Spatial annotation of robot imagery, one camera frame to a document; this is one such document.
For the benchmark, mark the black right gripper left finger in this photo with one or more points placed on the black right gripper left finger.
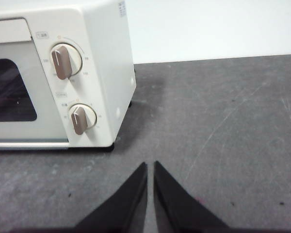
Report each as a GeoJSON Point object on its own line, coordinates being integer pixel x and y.
{"type": "Point", "coordinates": [126, 208]}

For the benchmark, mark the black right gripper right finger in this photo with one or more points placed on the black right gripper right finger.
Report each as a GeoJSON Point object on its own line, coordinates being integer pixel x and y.
{"type": "Point", "coordinates": [179, 208]}

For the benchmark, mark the glass oven door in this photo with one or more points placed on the glass oven door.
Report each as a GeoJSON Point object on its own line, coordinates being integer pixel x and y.
{"type": "Point", "coordinates": [42, 109]}

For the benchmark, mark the white Toshiba toaster oven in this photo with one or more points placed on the white Toshiba toaster oven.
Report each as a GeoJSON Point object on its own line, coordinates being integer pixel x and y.
{"type": "Point", "coordinates": [101, 36]}

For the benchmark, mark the small beige timer knob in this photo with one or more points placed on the small beige timer knob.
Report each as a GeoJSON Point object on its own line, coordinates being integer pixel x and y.
{"type": "Point", "coordinates": [81, 119]}

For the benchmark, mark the large beige temperature knob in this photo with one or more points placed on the large beige temperature knob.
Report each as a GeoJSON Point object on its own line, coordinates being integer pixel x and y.
{"type": "Point", "coordinates": [63, 61]}

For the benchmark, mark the white label sticker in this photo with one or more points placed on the white label sticker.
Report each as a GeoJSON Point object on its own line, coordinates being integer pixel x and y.
{"type": "Point", "coordinates": [122, 8]}

